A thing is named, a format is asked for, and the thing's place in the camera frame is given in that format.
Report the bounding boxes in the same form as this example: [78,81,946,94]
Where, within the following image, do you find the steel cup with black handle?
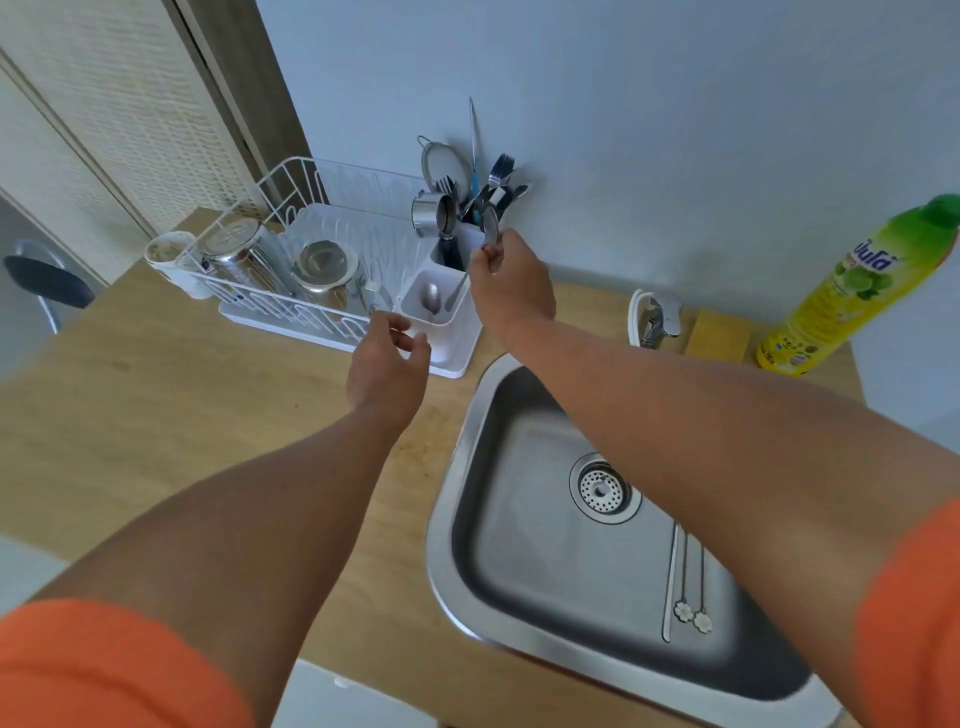
[410,191,466,271]

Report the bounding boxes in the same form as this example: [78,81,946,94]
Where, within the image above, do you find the steel container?
[198,217,298,298]

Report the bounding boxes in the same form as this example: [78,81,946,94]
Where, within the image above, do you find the white faucet hose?
[626,288,654,350]

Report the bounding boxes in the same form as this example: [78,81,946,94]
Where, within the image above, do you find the white cutlery holder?
[391,191,526,369]

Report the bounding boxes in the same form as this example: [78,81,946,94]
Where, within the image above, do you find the gold spoon with flower end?
[693,536,714,635]
[674,528,695,624]

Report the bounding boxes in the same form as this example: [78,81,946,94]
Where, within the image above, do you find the brown wooden panel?
[161,0,313,219]

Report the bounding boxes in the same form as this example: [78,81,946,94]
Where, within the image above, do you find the steel mesh strainer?
[416,134,472,193]

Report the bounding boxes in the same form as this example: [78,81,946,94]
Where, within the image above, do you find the person's left forearm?
[29,401,410,728]

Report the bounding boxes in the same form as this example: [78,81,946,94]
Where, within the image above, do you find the beige perforated panel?
[0,0,264,286]

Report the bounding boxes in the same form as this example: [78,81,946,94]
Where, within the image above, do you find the person's right hand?
[468,228,558,351]

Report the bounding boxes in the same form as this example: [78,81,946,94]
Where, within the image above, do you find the thin white spoon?
[661,524,682,645]

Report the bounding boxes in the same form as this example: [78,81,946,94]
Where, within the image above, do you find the yellow sponge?
[683,307,755,365]

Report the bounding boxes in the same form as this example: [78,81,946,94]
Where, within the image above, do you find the yellow dish soap bottle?
[755,193,960,376]

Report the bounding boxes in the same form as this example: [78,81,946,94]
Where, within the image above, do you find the white wire dish rack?
[176,155,429,354]

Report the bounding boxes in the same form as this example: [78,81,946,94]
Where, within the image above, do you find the person's left hand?
[344,311,433,433]

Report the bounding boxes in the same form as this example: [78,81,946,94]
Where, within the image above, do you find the black stool with metal frame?
[2,238,97,337]

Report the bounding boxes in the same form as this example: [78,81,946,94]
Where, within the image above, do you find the steel sink drain strainer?
[567,452,644,526]

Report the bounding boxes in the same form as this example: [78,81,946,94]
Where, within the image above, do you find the person's right forearm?
[498,314,960,728]

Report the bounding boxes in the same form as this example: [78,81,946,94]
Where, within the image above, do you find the white plastic cup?
[143,230,215,301]

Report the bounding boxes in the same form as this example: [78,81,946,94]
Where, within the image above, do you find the chrome faucet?
[637,292,685,352]

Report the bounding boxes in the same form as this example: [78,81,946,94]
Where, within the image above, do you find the stainless steel sink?
[425,352,845,728]

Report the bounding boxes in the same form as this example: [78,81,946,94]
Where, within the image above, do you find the steel pot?
[293,269,380,316]

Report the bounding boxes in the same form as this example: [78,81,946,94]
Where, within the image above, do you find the thin metal blue-handled tool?
[468,95,483,219]

